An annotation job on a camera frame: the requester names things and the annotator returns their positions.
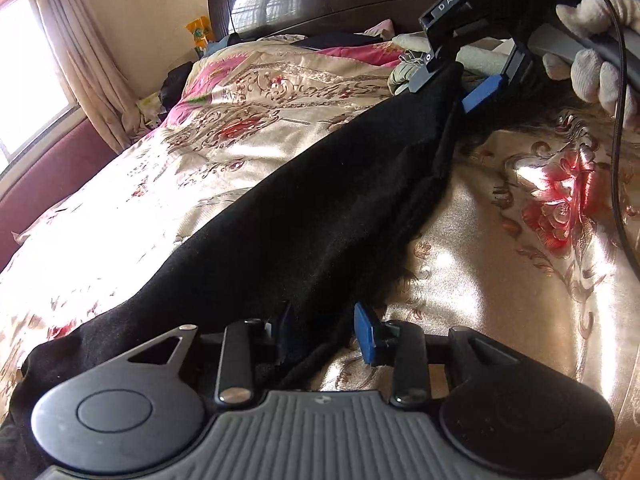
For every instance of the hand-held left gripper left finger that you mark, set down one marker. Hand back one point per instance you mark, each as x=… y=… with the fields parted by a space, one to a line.
x=286 y=334

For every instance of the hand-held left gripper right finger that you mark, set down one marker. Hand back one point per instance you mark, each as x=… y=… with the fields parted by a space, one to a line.
x=366 y=335

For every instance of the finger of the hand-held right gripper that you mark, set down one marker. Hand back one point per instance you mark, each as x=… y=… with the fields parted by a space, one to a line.
x=430 y=62
x=482 y=91

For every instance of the black pants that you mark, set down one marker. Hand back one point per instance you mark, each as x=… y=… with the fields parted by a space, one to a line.
x=325 y=200

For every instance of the person's right hand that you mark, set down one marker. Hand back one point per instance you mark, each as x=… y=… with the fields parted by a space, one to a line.
x=595 y=75

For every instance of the pale green cloth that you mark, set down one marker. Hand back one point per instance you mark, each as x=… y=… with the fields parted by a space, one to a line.
x=405 y=72

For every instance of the pink pillow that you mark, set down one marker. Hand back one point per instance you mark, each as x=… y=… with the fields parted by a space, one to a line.
x=382 y=27

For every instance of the dark navy cloth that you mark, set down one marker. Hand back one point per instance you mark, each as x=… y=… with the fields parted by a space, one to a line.
x=340 y=40

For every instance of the light blue cloth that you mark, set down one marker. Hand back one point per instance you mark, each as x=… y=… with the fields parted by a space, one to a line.
x=220 y=46

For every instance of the floral satin blanket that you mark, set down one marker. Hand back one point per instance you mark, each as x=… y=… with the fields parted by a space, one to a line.
x=225 y=125

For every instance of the yellow snack packet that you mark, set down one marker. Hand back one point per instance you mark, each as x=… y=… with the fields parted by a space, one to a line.
x=199 y=30

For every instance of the black bag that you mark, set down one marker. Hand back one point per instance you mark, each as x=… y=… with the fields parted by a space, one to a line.
x=174 y=85

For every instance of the cream patterned cloth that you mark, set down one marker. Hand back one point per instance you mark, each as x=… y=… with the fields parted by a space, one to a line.
x=150 y=110

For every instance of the cream pillow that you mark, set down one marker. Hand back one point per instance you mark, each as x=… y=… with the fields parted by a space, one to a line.
x=40 y=225

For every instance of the maroon padded bench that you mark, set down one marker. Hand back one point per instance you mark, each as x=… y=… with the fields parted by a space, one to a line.
x=45 y=180

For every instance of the beige curtain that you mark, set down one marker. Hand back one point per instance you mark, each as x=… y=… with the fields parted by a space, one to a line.
x=75 y=50

